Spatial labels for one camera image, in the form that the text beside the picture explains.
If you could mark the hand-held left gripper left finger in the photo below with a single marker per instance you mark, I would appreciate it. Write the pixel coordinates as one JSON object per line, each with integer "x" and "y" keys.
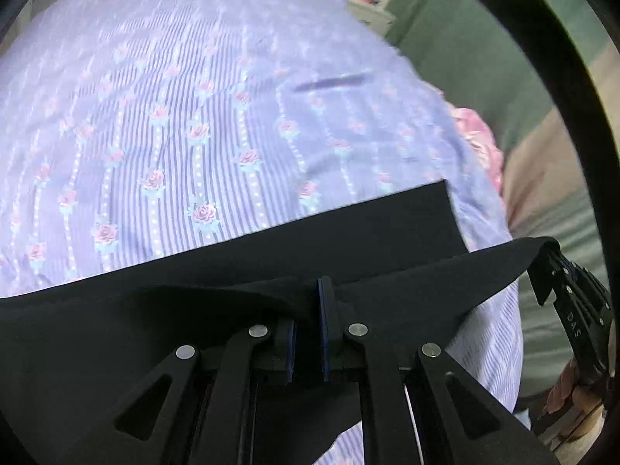
{"x": 290, "y": 348}

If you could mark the pink floral cloth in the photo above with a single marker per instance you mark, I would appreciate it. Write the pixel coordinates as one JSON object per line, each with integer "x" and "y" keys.
{"x": 477, "y": 135}

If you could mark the purple floral striped bed sheet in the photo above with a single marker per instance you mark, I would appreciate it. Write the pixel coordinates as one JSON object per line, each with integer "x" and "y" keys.
{"x": 193, "y": 106}

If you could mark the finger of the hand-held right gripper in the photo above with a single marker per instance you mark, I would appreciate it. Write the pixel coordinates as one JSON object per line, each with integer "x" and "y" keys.
{"x": 581, "y": 310}
{"x": 546, "y": 276}

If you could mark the black pants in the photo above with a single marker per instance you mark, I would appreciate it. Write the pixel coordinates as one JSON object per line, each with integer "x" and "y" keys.
{"x": 339, "y": 242}

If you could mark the small red item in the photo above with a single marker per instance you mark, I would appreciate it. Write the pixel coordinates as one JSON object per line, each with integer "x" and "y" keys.
{"x": 370, "y": 0}

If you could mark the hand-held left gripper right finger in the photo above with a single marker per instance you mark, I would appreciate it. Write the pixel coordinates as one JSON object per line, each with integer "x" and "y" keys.
{"x": 323, "y": 329}

